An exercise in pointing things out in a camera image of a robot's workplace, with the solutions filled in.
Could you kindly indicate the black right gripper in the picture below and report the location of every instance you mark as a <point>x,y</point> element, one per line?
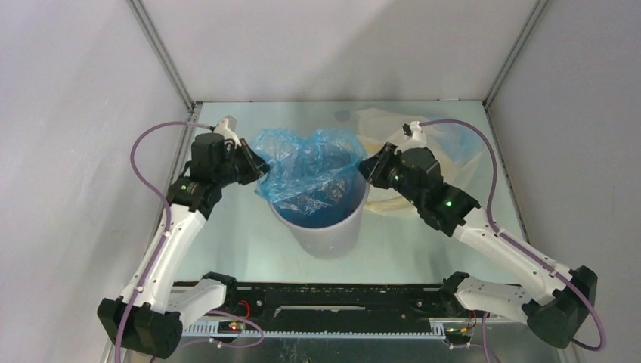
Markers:
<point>379,165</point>

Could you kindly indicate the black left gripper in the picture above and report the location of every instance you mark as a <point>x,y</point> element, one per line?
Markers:
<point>256,165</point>

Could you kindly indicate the blue translucent trash bag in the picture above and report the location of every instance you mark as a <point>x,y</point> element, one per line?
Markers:
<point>308,175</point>

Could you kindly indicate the grey plastic trash bin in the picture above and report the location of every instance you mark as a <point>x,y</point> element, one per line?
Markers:
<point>338,239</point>

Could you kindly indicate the yellowish translucent trash bag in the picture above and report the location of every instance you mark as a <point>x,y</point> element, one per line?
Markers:
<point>458,149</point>

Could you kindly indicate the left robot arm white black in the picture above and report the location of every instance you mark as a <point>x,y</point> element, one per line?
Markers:
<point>143,318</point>

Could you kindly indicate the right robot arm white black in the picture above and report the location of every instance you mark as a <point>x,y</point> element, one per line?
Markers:
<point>552,299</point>

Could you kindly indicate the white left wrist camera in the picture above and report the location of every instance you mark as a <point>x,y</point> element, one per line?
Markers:
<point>226,128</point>

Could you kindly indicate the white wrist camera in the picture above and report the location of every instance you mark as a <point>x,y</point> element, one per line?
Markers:
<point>226,128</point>
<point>414,137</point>

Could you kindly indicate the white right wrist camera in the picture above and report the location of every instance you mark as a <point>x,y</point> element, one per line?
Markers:
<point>414,137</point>

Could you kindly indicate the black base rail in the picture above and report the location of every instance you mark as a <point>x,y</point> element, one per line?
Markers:
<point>305,309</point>

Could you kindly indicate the aluminium frame front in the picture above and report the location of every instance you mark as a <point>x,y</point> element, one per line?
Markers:
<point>220,336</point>

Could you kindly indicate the left aluminium corner post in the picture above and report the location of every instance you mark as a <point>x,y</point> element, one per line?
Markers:
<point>149,29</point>

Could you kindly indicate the aluminium corner post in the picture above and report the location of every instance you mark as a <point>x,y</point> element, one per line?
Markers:
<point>534,17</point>
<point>149,29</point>

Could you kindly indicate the right aluminium corner post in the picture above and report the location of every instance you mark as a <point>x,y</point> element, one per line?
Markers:
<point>534,17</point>

